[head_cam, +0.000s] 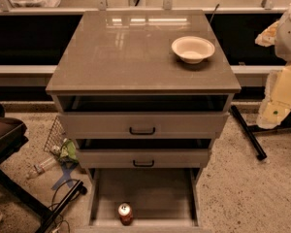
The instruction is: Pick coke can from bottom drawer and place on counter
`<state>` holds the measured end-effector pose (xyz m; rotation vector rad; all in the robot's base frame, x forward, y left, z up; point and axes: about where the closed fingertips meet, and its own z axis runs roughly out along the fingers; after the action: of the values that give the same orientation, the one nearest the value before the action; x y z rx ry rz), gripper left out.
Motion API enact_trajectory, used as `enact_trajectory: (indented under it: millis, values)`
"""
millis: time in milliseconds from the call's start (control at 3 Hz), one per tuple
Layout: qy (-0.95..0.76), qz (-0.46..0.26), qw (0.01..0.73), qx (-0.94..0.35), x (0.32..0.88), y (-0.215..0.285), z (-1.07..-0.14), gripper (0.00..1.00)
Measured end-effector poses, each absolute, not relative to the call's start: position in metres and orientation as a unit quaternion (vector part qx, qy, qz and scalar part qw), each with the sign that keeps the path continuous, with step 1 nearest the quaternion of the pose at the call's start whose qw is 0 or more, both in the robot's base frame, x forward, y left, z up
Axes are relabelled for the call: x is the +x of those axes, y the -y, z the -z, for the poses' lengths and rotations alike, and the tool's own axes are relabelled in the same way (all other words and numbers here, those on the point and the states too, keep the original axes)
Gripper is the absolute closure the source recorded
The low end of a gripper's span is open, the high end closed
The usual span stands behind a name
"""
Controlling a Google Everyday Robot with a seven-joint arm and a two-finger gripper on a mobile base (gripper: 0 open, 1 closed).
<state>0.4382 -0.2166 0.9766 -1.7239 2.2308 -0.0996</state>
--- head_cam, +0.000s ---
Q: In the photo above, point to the red coke can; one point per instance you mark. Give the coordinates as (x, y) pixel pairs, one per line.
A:
(125, 213)

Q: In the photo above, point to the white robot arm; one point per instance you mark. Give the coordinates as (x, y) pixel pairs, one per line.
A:
(276, 106)

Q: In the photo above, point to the grey drawer cabinet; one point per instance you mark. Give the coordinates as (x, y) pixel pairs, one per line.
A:
(123, 62)

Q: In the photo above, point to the open bottom drawer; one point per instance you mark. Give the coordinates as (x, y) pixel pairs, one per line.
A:
(162, 201)

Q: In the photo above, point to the white paper bowl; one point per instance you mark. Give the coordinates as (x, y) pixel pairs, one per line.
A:
(192, 50)

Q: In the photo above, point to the green chip bag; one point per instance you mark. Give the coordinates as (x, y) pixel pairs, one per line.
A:
(67, 152)

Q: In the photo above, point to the clear plastic bottle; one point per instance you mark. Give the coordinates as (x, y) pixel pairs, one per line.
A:
(40, 168)

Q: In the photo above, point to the dark chair seat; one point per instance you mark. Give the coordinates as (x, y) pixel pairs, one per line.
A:
(12, 135)

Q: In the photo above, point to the black table leg left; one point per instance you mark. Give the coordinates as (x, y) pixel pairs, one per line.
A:
(49, 214)

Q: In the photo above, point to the black table leg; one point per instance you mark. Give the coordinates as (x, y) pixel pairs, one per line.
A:
(250, 131)
(49, 214)

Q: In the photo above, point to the black table leg right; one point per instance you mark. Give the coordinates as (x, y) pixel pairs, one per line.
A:
(250, 131)

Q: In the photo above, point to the top drawer with black handle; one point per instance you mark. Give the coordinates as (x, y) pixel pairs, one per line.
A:
(143, 125)

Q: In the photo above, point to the drawer with black handle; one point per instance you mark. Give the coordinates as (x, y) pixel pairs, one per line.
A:
(155, 158)
(143, 125)

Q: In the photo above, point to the middle drawer with black handle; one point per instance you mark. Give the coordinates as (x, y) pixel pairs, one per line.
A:
(155, 158)

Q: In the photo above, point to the wire mesh basket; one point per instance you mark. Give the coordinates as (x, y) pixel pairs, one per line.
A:
(56, 136)

